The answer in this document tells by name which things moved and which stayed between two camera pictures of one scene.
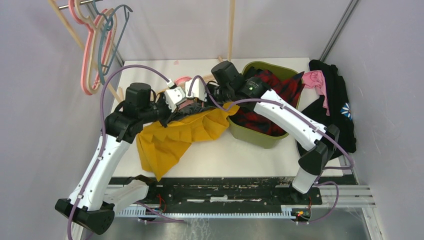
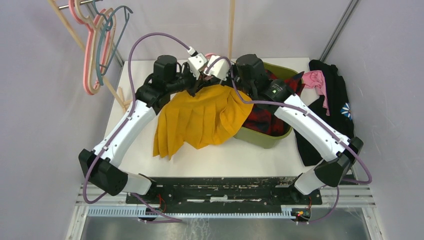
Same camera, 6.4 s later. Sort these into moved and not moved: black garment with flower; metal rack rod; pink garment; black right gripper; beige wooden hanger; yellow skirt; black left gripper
Moved: black left gripper; black right gripper; yellow skirt
Not moved: metal rack rod; beige wooden hanger; black garment with flower; pink garment
